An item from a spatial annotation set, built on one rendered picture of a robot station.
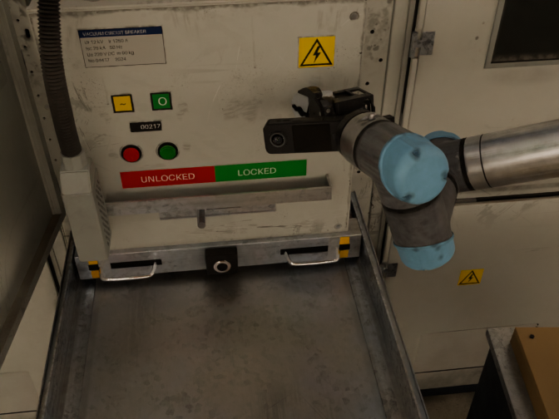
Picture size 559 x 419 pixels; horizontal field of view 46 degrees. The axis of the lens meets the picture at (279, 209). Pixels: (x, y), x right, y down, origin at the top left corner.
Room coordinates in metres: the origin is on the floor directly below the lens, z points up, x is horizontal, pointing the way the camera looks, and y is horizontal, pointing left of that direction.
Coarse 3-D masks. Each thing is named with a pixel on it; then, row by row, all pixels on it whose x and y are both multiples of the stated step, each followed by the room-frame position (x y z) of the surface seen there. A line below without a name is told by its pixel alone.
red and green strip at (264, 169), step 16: (288, 160) 0.92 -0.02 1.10; (304, 160) 0.93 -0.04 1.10; (128, 176) 0.89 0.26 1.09; (144, 176) 0.90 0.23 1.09; (160, 176) 0.90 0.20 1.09; (176, 176) 0.90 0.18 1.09; (192, 176) 0.91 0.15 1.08; (208, 176) 0.91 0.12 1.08; (224, 176) 0.91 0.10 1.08; (240, 176) 0.92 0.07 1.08; (256, 176) 0.92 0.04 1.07; (272, 176) 0.92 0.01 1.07; (288, 176) 0.92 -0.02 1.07
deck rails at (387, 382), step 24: (72, 264) 0.87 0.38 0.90; (360, 264) 0.92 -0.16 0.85; (72, 288) 0.83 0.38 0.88; (360, 288) 0.86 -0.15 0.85; (72, 312) 0.79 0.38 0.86; (360, 312) 0.80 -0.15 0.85; (384, 312) 0.75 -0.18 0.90; (72, 336) 0.74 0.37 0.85; (384, 336) 0.74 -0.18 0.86; (72, 360) 0.69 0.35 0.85; (384, 360) 0.69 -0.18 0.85; (48, 384) 0.60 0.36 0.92; (72, 384) 0.64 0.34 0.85; (384, 384) 0.64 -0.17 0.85; (408, 384) 0.60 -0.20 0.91; (48, 408) 0.57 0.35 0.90; (72, 408) 0.60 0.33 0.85; (384, 408) 0.60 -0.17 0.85; (408, 408) 0.58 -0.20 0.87
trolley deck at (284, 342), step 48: (96, 288) 0.86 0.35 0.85; (144, 288) 0.86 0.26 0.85; (192, 288) 0.86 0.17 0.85; (240, 288) 0.86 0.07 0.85; (288, 288) 0.86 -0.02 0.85; (336, 288) 0.86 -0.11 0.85; (384, 288) 0.86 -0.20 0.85; (96, 336) 0.75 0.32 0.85; (144, 336) 0.75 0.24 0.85; (192, 336) 0.75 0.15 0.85; (240, 336) 0.75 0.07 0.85; (288, 336) 0.75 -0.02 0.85; (336, 336) 0.75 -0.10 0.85; (96, 384) 0.65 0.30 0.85; (144, 384) 0.65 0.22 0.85; (192, 384) 0.65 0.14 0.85; (240, 384) 0.65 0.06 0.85; (288, 384) 0.65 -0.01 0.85; (336, 384) 0.65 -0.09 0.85
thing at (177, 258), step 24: (240, 240) 0.91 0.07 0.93; (264, 240) 0.91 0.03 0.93; (288, 240) 0.91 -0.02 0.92; (312, 240) 0.92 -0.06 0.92; (360, 240) 0.93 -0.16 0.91; (96, 264) 0.87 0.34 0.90; (120, 264) 0.88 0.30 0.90; (144, 264) 0.88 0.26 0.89; (168, 264) 0.89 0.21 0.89; (192, 264) 0.89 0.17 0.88; (240, 264) 0.90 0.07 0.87
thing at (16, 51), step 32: (0, 0) 1.09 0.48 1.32; (0, 64) 1.02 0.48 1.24; (0, 96) 1.02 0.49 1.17; (32, 96) 1.08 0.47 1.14; (0, 128) 0.99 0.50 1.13; (0, 160) 0.95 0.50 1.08; (32, 160) 1.07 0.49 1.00; (0, 192) 0.92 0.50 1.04; (32, 192) 1.03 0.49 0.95; (0, 224) 0.88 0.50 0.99; (32, 224) 0.99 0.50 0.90; (0, 256) 0.85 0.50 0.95; (32, 256) 0.95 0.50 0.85; (0, 288) 0.81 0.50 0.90; (32, 288) 0.86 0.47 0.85; (0, 320) 0.77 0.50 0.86; (0, 352) 0.71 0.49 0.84
